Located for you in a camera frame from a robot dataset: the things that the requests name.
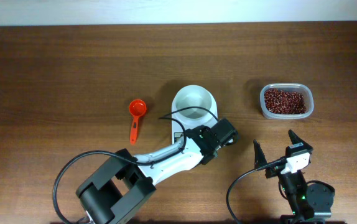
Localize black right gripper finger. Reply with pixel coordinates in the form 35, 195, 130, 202
288, 129, 304, 148
253, 139, 267, 170

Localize red measuring scoop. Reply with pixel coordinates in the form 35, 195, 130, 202
129, 99, 147, 145

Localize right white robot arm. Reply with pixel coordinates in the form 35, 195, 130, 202
253, 130, 335, 223

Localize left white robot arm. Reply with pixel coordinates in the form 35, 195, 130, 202
76, 119, 238, 224

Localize white kitchen scale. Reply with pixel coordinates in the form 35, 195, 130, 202
171, 93, 220, 146

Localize grey-white bowl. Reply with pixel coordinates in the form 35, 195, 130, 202
172, 85, 217, 121

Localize clear plastic container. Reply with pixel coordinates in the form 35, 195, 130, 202
259, 83, 314, 119

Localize red adzuki beans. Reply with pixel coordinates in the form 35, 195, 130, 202
264, 88, 307, 114

